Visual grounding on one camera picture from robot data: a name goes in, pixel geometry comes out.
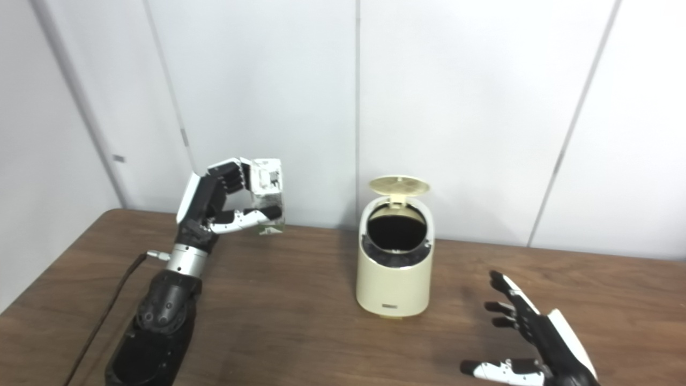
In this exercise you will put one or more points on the white green milk carton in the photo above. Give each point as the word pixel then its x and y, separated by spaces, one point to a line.
pixel 269 185

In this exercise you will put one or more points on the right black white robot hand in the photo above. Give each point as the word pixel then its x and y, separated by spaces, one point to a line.
pixel 554 343

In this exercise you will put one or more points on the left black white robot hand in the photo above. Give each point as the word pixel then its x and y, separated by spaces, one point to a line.
pixel 201 209

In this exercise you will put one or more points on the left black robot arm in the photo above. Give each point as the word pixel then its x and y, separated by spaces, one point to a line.
pixel 161 327

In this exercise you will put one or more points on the cream-colored lidded bin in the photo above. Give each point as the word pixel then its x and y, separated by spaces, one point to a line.
pixel 394 284

